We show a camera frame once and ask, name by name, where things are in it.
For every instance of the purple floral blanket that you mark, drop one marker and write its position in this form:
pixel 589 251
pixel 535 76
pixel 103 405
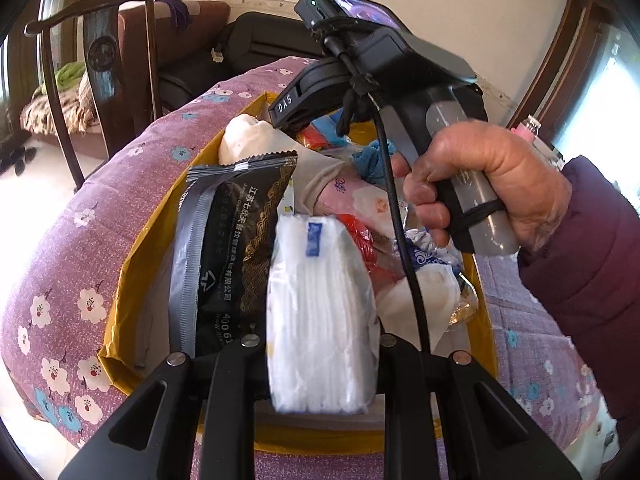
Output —
pixel 65 220

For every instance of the purple cloth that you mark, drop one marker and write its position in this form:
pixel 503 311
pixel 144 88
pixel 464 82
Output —
pixel 179 12

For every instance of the plastic bottle with pink cap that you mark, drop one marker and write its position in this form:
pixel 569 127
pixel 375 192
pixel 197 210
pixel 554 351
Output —
pixel 542 147

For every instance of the light blue packet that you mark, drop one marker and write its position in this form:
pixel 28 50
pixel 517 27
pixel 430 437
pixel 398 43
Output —
pixel 327 122

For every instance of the white cream packet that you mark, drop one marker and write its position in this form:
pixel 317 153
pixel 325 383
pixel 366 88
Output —
pixel 255 135

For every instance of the pink tissue packet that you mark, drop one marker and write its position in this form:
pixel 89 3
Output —
pixel 360 200

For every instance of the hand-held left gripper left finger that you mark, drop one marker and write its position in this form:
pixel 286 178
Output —
pixel 235 385

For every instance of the black suitcase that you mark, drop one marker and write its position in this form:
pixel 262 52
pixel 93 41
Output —
pixel 260 35

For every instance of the person's right forearm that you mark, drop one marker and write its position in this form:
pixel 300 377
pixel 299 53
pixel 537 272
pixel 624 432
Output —
pixel 590 270

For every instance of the wooden window frame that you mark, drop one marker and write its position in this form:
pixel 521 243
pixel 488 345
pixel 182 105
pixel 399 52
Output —
pixel 575 35

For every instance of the person's right hand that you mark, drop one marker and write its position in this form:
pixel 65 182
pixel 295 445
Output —
pixel 500 155

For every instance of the yellow cardboard box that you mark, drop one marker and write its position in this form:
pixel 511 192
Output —
pixel 142 255

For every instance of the white plug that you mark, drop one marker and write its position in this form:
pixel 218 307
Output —
pixel 218 53

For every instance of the small red wrapper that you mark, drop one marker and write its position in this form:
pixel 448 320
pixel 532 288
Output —
pixel 312 137

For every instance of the brown sofa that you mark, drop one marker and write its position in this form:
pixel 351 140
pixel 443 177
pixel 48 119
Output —
pixel 200 25

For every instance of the white tissue packet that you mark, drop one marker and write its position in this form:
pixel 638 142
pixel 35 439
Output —
pixel 320 310

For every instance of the black shoe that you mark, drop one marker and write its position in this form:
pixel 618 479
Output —
pixel 25 160

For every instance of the blue cloth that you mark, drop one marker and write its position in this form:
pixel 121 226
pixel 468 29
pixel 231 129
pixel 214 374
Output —
pixel 370 160

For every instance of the gold wrapper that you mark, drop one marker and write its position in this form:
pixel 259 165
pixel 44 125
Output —
pixel 465 305

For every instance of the red packet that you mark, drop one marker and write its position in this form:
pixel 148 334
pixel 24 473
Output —
pixel 370 250

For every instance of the patterned bedding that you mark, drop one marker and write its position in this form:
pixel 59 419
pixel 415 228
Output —
pixel 55 110

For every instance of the green cloth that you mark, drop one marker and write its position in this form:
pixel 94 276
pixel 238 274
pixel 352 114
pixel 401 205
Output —
pixel 70 74

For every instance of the dark wooden chair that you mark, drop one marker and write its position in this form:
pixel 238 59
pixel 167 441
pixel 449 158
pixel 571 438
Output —
pixel 100 55

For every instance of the blue white patterned packet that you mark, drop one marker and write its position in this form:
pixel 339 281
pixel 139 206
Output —
pixel 430 257

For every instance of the black wet wipe packet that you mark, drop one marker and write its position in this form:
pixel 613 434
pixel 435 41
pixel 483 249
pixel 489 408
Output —
pixel 235 240

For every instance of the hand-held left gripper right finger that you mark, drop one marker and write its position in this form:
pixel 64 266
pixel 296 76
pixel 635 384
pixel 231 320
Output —
pixel 405 385

